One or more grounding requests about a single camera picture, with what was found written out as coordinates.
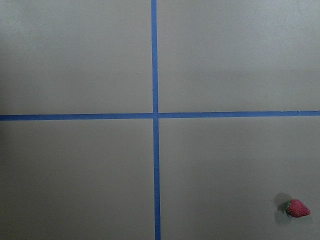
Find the red strawberry on table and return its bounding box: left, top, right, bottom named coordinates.
left=285, top=199, right=311, bottom=218

